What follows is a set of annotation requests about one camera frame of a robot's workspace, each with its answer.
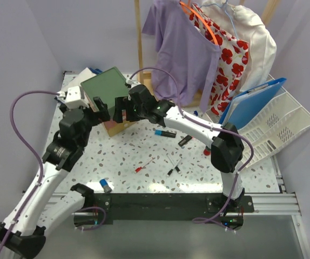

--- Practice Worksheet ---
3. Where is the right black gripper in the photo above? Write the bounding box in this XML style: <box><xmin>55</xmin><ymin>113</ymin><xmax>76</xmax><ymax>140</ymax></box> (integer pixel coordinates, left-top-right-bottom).
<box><xmin>113</xmin><ymin>96</ymin><xmax>147</xmax><ymax>123</ymax></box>

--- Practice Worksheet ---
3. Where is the three-drawer desk organizer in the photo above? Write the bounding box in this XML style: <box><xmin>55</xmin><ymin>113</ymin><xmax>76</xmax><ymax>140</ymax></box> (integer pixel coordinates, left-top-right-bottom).
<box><xmin>80</xmin><ymin>67</ymin><xmax>132</xmax><ymax>137</ymax></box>

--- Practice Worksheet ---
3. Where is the blue document folder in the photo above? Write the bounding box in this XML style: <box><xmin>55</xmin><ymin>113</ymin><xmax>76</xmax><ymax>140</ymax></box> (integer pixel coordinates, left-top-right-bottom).
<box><xmin>219</xmin><ymin>78</ymin><xmax>287</xmax><ymax>130</ymax></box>

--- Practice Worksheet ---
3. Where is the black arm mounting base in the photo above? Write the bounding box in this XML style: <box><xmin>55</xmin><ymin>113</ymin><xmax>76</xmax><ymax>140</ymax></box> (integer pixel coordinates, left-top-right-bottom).
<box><xmin>74</xmin><ymin>193</ymin><xmax>254</xmax><ymax>227</ymax></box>

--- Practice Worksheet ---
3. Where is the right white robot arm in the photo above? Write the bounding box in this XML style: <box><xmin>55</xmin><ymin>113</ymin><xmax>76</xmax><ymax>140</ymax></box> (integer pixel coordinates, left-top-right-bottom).
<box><xmin>113</xmin><ymin>85</ymin><xmax>244</xmax><ymax>212</ymax></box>

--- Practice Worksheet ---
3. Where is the folded white cloth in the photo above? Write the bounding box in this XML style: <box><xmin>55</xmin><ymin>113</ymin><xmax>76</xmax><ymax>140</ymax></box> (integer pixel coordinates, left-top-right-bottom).
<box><xmin>55</xmin><ymin>67</ymin><xmax>96</xmax><ymax>106</ymax></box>

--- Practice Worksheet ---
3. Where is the blue highlighter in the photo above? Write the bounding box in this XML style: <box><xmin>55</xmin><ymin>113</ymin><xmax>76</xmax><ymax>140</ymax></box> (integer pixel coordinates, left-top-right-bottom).
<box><xmin>154</xmin><ymin>129</ymin><xmax>177</xmax><ymax>138</ymax></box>

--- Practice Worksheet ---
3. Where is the wooden clothes rack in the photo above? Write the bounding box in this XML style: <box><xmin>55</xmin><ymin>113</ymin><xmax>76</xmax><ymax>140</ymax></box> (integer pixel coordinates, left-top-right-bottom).
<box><xmin>133</xmin><ymin>0</ymin><xmax>281</xmax><ymax>108</ymax></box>

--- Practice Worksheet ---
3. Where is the red cap marker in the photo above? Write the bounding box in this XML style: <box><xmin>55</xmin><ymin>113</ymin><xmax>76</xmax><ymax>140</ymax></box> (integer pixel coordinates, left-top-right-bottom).
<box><xmin>134</xmin><ymin>158</ymin><xmax>154</xmax><ymax>173</ymax></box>

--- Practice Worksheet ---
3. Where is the pink highlighter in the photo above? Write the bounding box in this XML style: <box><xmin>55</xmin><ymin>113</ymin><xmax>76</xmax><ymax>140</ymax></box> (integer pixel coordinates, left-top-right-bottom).
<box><xmin>178</xmin><ymin>135</ymin><xmax>192</xmax><ymax>147</ymax></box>

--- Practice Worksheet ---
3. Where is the blue grey stamp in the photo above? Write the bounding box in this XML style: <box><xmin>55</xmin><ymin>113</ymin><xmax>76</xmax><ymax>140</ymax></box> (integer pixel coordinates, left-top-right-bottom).
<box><xmin>99</xmin><ymin>179</ymin><xmax>112</xmax><ymax>194</ymax></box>

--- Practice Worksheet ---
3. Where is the black cap marker lower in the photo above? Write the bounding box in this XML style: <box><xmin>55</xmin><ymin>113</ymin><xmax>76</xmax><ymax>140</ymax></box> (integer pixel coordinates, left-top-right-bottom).
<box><xmin>166</xmin><ymin>159</ymin><xmax>181</xmax><ymax>177</ymax></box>

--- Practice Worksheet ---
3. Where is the black cap marker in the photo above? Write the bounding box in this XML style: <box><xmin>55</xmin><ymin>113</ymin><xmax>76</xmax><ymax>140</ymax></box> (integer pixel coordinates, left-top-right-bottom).
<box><xmin>166</xmin><ymin>159</ymin><xmax>181</xmax><ymax>177</ymax></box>
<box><xmin>167</xmin><ymin>154</ymin><xmax>179</xmax><ymax>166</ymax></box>

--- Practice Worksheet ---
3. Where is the black cap marker upper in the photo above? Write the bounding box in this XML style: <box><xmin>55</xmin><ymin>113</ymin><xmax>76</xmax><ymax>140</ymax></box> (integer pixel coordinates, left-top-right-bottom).
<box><xmin>167</xmin><ymin>154</ymin><xmax>179</xmax><ymax>166</ymax></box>

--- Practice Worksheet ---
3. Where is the red black stamp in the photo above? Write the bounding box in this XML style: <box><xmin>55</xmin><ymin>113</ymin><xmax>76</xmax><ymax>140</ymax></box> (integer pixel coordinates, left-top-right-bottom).
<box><xmin>203</xmin><ymin>146</ymin><xmax>211</xmax><ymax>156</ymax></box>

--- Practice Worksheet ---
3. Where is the purple t-shirt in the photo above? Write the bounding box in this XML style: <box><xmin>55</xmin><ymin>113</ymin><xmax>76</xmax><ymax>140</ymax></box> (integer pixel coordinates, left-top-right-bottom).
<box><xmin>142</xmin><ymin>1</ymin><xmax>221</xmax><ymax>112</ymax></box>

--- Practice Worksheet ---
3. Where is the orange clothes hanger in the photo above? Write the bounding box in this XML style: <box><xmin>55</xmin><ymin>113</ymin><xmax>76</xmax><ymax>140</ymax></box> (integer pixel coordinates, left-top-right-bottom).
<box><xmin>179</xmin><ymin>1</ymin><xmax>219</xmax><ymax>45</ymax></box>

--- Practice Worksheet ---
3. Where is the red floral dress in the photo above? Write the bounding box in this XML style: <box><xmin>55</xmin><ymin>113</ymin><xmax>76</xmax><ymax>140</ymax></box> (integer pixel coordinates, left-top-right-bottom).
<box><xmin>190</xmin><ymin>3</ymin><xmax>249</xmax><ymax>116</ymax></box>

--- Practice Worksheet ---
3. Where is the light blue clothes hanger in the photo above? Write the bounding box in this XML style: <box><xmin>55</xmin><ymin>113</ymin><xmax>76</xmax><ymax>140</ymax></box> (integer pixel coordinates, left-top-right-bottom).
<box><xmin>220</xmin><ymin>0</ymin><xmax>239</xmax><ymax>40</ymax></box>

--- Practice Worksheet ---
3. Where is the cream white shirt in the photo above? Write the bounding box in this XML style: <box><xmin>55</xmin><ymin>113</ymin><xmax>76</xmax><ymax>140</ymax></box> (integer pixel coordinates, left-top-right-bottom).
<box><xmin>200</xmin><ymin>1</ymin><xmax>277</xmax><ymax>91</ymax></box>

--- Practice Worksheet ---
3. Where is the white file rack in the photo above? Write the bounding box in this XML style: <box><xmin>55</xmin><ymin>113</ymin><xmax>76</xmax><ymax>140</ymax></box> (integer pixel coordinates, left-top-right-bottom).
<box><xmin>206</xmin><ymin>86</ymin><xmax>310</xmax><ymax>167</ymax></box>

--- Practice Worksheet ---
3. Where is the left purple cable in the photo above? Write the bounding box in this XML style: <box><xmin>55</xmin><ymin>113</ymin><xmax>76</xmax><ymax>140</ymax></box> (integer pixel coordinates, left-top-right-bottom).
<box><xmin>0</xmin><ymin>90</ymin><xmax>109</xmax><ymax>258</ymax></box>

